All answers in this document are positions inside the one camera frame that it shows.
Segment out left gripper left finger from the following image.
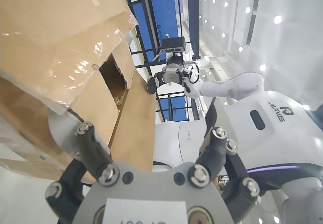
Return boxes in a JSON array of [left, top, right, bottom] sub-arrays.
[[45, 107, 120, 224]]

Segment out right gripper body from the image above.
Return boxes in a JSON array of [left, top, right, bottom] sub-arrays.
[[161, 53, 184, 87]]

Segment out black cable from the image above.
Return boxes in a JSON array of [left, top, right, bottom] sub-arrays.
[[187, 60, 202, 84]]

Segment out blue partition panel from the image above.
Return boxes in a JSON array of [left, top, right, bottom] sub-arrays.
[[131, 0, 182, 52]]

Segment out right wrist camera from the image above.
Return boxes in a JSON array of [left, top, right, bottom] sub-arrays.
[[160, 36, 186, 54]]

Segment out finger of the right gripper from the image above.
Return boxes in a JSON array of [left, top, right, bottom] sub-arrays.
[[147, 72, 164, 95], [180, 71, 201, 98]]

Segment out robot body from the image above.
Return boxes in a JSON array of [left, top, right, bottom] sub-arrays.
[[151, 90, 323, 224]]

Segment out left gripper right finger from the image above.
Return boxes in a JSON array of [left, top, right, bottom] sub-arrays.
[[188, 103, 261, 224]]

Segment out large brown cardboard carton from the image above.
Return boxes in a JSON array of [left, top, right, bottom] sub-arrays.
[[0, 0, 157, 185]]

